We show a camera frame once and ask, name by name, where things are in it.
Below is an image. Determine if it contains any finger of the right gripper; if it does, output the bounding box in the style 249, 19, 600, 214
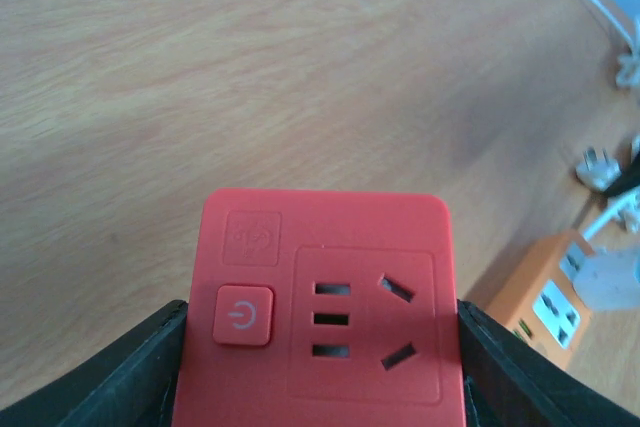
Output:
603, 154, 640, 198

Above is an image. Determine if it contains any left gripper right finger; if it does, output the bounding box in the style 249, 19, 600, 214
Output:
458, 301, 639, 427

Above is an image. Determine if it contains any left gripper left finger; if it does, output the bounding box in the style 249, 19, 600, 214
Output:
1, 300, 187, 426

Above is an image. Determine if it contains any orange strip white cord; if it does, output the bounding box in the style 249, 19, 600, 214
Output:
574, 134, 640, 243

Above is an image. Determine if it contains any orange power strip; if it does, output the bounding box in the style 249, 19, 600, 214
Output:
485, 230, 595, 370

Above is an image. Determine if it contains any white usb charger plug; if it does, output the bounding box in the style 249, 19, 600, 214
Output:
573, 246, 640, 312

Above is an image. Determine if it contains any teal strip white cord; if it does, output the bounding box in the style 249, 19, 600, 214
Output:
567, 0, 640, 91

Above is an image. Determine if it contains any red cube plug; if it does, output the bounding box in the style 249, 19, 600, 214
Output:
172, 189, 466, 426

